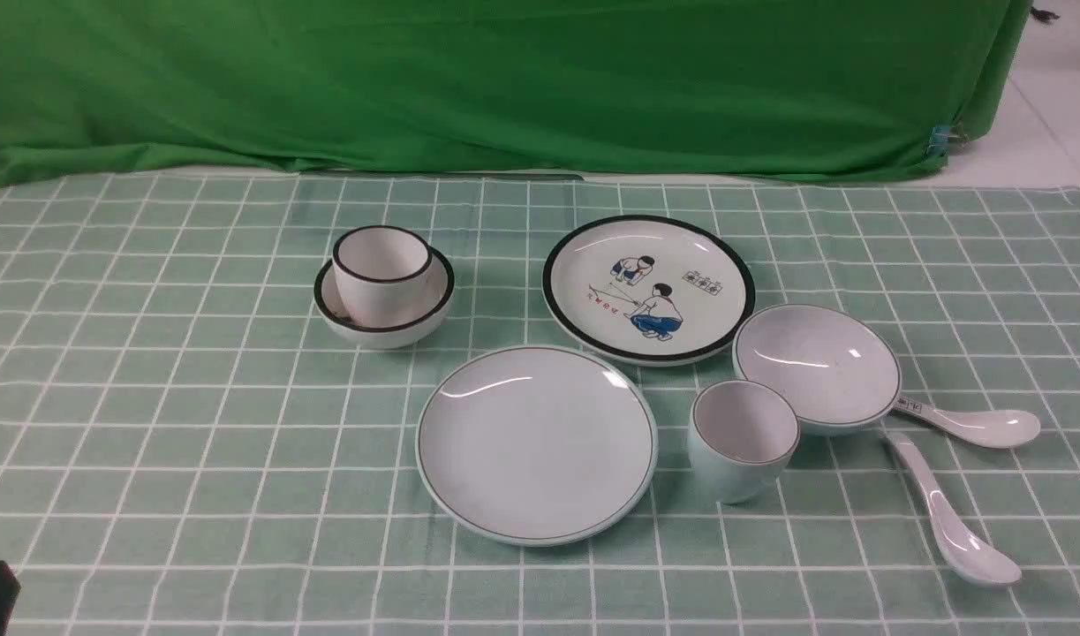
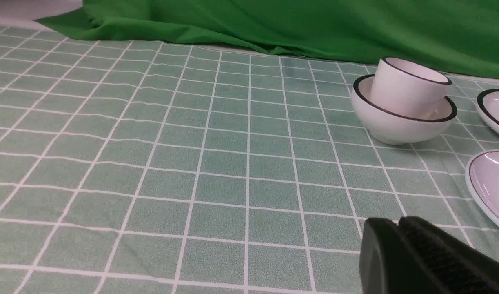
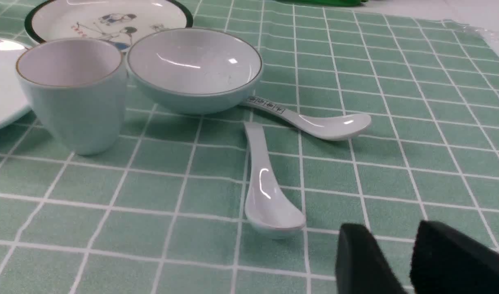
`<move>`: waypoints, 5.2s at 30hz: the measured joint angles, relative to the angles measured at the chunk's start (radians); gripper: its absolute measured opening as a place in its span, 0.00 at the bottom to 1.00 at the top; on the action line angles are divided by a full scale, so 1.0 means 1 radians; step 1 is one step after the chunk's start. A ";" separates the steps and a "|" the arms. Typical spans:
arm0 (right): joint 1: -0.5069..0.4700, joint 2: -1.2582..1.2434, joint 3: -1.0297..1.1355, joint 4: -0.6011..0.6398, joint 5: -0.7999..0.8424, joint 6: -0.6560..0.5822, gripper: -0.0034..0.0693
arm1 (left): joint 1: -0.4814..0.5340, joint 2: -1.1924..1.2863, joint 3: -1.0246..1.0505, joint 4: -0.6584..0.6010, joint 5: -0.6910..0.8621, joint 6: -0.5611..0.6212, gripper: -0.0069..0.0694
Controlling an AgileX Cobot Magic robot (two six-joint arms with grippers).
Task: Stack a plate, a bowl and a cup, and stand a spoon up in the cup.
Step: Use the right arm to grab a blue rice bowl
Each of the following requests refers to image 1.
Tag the pale blue cup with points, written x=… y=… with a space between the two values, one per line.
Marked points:
x=740 y=437

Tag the pale blue bowl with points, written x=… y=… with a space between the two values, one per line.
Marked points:
x=838 y=375

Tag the plain white ceramic spoon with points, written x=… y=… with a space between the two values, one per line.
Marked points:
x=971 y=558

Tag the illustrated plate black rim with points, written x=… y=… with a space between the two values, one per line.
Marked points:
x=648 y=291

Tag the plain pale blue plate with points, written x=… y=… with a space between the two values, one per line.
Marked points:
x=536 y=445

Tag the white cup black rim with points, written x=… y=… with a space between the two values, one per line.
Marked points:
x=382 y=273

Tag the white bowl black rim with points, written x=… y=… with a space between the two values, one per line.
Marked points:
x=426 y=316

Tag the blue binder clip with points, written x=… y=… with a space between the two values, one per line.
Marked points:
x=938 y=144

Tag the white spoon with print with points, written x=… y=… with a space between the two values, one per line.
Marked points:
x=995 y=429

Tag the green backdrop cloth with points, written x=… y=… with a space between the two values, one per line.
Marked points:
x=803 y=91

